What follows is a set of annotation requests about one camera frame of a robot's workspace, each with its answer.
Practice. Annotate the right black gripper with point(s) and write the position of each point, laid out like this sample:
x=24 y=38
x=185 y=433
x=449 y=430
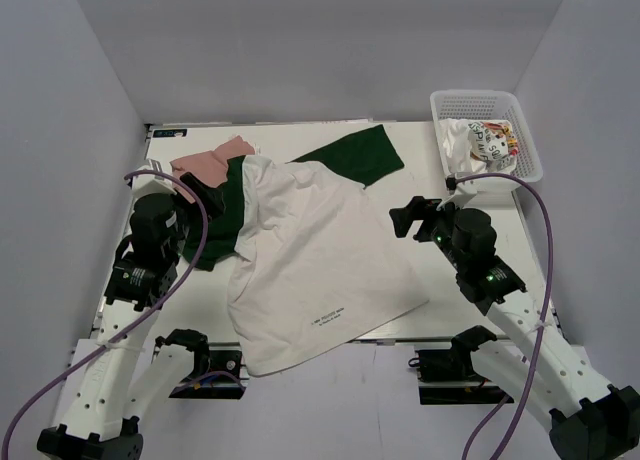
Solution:
x=422 y=220

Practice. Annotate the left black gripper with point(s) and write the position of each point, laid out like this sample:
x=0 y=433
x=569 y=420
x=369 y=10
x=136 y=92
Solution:
x=201 y=196

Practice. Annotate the pink t-shirt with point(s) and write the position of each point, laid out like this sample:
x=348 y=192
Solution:
x=219 y=170

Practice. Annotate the white and green t-shirt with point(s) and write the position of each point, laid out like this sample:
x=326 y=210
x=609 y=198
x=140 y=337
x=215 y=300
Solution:
x=314 y=266

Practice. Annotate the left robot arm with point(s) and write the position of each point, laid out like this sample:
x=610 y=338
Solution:
x=105 y=419

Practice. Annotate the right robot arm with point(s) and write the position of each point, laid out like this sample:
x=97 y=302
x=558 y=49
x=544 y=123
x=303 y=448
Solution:
x=584 y=414

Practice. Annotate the white printed crumpled t-shirt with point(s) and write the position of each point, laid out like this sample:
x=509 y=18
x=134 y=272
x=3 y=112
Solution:
x=478 y=146

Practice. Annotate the white plastic basket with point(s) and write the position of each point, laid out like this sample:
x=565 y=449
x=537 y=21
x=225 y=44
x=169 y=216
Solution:
x=487 y=105

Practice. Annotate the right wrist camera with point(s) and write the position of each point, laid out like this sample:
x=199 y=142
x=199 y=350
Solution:
x=461 y=192

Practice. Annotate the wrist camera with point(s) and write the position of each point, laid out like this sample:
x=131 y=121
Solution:
x=461 y=192
x=151 y=183

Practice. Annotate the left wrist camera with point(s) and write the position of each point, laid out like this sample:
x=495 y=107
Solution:
x=151 y=183

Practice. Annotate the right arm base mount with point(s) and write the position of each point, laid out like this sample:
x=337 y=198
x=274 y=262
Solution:
x=445 y=381

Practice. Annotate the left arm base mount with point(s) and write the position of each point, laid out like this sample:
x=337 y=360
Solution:
x=225 y=379

